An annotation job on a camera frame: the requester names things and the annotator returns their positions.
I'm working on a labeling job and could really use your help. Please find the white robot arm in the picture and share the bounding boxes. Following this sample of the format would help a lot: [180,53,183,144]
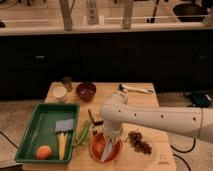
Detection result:
[100,93,213,143]

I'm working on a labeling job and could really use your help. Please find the yellow corn cob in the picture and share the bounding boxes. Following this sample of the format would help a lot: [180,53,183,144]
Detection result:
[58,132,68,160]

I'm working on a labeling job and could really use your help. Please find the orange fruit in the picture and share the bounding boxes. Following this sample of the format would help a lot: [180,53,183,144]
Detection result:
[36,145,52,160]

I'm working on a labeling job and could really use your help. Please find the white cup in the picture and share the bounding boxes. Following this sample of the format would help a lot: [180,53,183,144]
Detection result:
[53,86,67,103]

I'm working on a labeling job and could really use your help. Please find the black floor cable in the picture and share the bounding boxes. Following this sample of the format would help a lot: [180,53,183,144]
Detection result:
[170,137,197,171]

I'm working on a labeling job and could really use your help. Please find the white handled brush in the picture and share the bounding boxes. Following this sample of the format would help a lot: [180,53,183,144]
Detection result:
[118,84,154,94]

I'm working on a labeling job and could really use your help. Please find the bunch of dark grapes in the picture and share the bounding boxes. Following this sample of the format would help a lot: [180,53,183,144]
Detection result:
[128,131,152,155]

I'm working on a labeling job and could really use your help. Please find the dark maroon bowl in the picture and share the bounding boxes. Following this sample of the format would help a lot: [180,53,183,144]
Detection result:
[76,82,96,102]

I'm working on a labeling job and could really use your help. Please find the green bean pods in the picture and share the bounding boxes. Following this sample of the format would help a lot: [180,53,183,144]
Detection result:
[73,120,90,147]

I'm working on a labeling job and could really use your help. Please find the orange-red bowl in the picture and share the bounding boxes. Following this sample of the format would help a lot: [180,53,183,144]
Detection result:
[89,133,122,163]

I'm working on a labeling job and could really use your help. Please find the green plastic tray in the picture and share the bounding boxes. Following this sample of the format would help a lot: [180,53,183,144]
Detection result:
[15,103,79,164]

